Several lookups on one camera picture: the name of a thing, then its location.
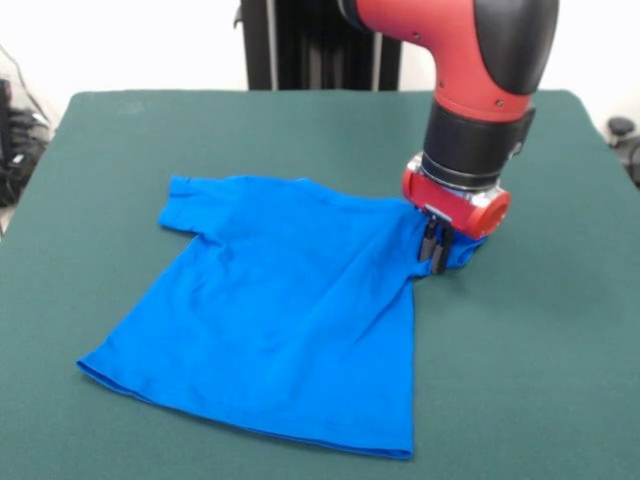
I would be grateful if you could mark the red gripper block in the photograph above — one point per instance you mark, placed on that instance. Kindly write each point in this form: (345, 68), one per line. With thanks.
(460, 207)

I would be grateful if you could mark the blue shirt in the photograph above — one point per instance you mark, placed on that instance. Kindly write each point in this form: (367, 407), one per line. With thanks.
(280, 325)

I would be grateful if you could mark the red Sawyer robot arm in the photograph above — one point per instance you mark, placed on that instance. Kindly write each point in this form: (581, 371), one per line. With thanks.
(475, 75)

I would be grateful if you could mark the dark green table cloth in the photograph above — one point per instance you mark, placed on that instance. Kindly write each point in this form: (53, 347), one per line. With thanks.
(525, 350)

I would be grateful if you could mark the grey stand foot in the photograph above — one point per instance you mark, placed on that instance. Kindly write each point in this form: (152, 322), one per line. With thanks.
(622, 127)

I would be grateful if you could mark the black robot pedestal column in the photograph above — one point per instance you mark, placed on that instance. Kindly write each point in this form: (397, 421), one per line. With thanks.
(310, 50)

